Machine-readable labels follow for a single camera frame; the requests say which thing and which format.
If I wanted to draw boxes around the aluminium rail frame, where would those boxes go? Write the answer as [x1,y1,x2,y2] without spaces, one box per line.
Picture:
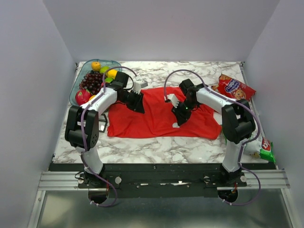
[28,170,302,228]

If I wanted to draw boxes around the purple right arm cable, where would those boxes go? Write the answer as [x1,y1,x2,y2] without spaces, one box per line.
[163,69,262,206]

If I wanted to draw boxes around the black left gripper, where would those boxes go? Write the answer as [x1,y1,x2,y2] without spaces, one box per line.
[119,89,146,114]

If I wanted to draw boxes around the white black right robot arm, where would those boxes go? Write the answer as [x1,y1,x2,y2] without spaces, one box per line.
[165,79,256,186]

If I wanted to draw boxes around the red t-shirt garment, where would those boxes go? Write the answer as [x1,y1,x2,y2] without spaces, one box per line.
[107,87,221,140]

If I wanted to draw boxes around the yellow orange fruit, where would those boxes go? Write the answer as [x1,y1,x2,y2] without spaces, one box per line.
[106,69,118,79]

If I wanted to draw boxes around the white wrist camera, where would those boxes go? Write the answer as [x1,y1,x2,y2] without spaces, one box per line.
[131,80,148,94]
[165,94,180,108]

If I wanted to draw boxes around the green lime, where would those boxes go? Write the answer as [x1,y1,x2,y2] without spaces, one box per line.
[99,66,110,74]

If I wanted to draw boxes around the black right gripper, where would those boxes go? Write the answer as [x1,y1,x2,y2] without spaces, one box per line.
[171,99,197,127]

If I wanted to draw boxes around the dark purple grape bunch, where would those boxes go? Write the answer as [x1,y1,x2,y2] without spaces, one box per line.
[79,71,104,95]

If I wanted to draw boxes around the red dragon fruit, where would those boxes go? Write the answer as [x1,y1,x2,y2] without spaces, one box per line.
[75,89,92,106]

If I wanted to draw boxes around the white round brooch badge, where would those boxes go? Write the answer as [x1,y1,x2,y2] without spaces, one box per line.
[172,123,180,128]

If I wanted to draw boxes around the green chips snack bag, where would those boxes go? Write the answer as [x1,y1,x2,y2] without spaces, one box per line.
[224,135,276,163]

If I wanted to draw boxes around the red cookie snack bag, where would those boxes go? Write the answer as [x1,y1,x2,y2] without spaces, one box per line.
[211,74,256,100]

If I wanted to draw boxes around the black square frame stand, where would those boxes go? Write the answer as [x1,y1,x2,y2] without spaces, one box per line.
[98,113,108,133]

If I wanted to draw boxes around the orange tangerine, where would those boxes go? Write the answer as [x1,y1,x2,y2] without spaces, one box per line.
[91,61,101,72]

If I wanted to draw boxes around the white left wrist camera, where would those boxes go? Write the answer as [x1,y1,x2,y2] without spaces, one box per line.
[131,80,148,94]

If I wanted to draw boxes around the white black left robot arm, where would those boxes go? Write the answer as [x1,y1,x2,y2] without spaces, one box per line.
[65,71,145,188]

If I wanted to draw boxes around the clear teal fruit tray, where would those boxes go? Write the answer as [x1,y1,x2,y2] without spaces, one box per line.
[69,59,122,106]

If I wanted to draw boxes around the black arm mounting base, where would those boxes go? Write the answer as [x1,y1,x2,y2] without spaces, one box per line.
[48,162,249,199]

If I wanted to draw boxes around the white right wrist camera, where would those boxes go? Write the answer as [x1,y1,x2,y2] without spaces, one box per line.
[165,94,180,108]

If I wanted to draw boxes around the green apple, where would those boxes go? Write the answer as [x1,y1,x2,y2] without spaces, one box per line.
[104,77,113,83]

